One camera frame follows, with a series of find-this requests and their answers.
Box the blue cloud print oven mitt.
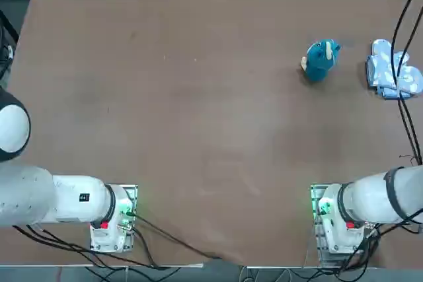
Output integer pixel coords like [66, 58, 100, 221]
[370, 38, 412, 100]
[365, 54, 423, 96]

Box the small blue plush doll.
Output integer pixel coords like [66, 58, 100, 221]
[299, 39, 342, 83]

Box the black cable across table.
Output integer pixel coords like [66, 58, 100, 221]
[132, 213, 225, 261]

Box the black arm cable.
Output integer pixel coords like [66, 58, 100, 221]
[398, 6, 423, 166]
[392, 0, 423, 166]

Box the black frame bar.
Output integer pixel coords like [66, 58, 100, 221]
[0, 9, 20, 44]

